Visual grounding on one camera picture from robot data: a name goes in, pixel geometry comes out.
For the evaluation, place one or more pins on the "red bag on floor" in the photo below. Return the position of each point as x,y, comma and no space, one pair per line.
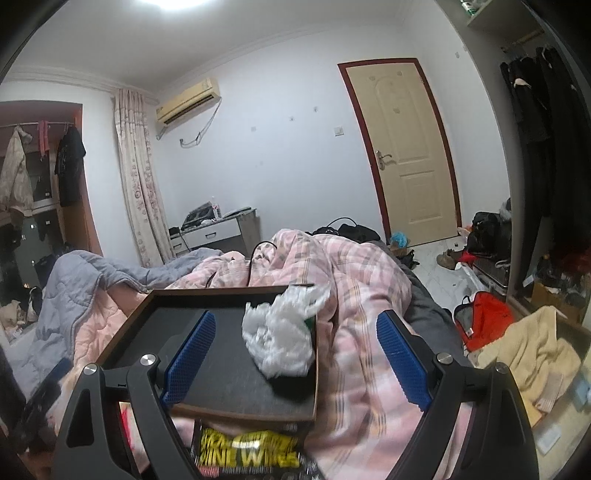
481,320

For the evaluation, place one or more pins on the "grey pink comforter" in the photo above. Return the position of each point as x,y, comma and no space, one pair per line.
85,301

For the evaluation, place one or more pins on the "cream wooden door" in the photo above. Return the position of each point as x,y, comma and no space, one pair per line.
408,148

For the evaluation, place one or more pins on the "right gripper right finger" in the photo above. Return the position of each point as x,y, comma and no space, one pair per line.
498,443

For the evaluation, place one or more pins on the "brown tray black lining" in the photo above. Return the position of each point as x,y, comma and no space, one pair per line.
229,391

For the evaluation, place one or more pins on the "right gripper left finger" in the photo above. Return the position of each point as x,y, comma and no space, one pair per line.
92,443

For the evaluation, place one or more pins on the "beige wall air conditioner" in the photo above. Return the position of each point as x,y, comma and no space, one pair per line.
194,97

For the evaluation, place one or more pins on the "beige towel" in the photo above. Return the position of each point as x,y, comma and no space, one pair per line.
535,355

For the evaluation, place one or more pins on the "floral pink curtain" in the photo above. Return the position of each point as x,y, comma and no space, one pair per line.
141,194

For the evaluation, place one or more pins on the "red white tissue pack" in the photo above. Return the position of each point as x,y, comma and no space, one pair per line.
129,426

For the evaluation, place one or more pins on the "white grey desk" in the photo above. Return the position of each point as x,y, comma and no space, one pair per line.
239,231

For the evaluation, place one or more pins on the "white crumpled plastic bag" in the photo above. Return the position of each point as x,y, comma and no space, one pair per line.
278,335

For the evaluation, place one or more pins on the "pink plaid quilt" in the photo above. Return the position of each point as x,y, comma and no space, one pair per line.
365,421

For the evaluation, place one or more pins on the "dark hanging clothes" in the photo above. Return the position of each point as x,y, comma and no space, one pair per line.
553,163

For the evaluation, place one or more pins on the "black hanging jacket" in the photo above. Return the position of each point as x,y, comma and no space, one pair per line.
69,166

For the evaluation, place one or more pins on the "black yellow wet wipes pack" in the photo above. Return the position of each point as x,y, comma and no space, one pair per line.
251,455

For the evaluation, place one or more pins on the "black bag on floor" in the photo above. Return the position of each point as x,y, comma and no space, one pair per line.
490,237

